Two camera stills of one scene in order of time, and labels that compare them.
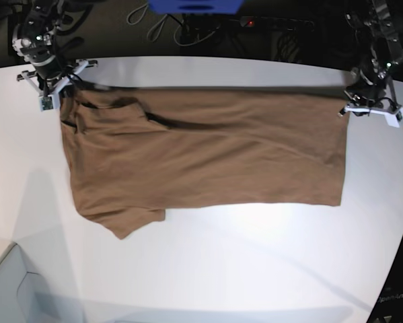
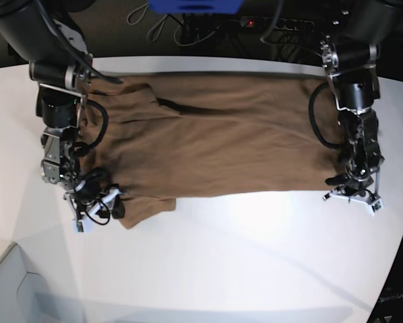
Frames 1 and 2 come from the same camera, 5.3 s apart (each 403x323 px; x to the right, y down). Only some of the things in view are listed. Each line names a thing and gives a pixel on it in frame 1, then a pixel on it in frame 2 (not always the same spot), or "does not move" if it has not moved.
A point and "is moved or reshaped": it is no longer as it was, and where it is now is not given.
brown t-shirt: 136,151 is moved or reshaped
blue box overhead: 196,7 does not move
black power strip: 277,23 does not move
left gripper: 50,87 -> 89,201
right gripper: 397,111 -> 358,195
